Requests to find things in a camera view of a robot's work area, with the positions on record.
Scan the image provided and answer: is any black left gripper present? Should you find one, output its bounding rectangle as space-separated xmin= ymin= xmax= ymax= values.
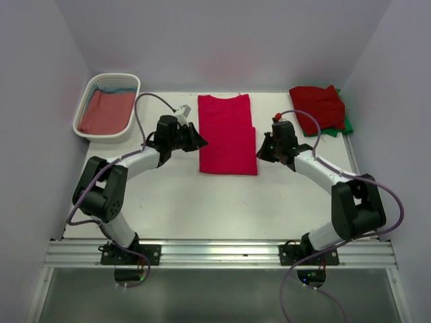
xmin=168 ymin=122 xmax=208 ymax=152

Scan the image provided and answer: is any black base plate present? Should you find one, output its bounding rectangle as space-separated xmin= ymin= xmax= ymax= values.
xmin=278 ymin=240 xmax=340 ymax=266
xmin=98 ymin=244 xmax=162 ymax=266

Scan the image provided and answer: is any aluminium mounting rail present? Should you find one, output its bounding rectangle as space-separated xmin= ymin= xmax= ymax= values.
xmin=43 ymin=239 xmax=397 ymax=269

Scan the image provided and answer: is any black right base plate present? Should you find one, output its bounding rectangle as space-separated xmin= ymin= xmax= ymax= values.
xmin=278 ymin=240 xmax=340 ymax=266

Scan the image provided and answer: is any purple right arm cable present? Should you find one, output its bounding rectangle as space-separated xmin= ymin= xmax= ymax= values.
xmin=279 ymin=109 xmax=406 ymax=323

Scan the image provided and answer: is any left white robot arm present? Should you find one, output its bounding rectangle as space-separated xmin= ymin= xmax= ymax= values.
xmin=67 ymin=115 xmax=208 ymax=264

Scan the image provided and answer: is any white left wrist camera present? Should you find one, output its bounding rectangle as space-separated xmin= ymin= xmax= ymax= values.
xmin=174 ymin=104 xmax=191 ymax=126

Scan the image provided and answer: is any green folded shirt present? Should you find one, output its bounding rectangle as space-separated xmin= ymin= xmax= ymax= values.
xmin=306 ymin=86 xmax=353 ymax=137

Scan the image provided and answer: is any light blue folded shirt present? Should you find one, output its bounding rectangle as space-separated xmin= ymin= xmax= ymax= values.
xmin=92 ymin=84 xmax=137 ymax=94

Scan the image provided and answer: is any white perforated plastic basket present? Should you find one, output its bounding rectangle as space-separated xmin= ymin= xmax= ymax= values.
xmin=72 ymin=73 xmax=141 ymax=143

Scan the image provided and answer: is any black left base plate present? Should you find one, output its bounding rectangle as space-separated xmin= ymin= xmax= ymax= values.
xmin=98 ymin=244 xmax=162 ymax=266

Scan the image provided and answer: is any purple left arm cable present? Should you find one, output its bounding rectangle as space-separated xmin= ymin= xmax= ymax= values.
xmin=67 ymin=92 xmax=176 ymax=289

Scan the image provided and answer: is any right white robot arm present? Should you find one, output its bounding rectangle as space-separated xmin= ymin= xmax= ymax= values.
xmin=257 ymin=121 xmax=387 ymax=264

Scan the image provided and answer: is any salmon pink folded shirt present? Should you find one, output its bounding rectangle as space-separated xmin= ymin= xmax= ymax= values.
xmin=77 ymin=91 xmax=135 ymax=136

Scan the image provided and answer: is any dark red folded shirt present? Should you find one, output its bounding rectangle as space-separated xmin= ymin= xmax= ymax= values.
xmin=289 ymin=85 xmax=345 ymax=131

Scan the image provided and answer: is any crimson red t-shirt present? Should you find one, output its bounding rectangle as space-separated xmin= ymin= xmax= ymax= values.
xmin=197 ymin=94 xmax=258 ymax=176

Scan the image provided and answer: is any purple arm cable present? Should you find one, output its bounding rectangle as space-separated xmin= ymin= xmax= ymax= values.
xmin=279 ymin=109 xmax=406 ymax=323
xmin=67 ymin=92 xmax=176 ymax=289

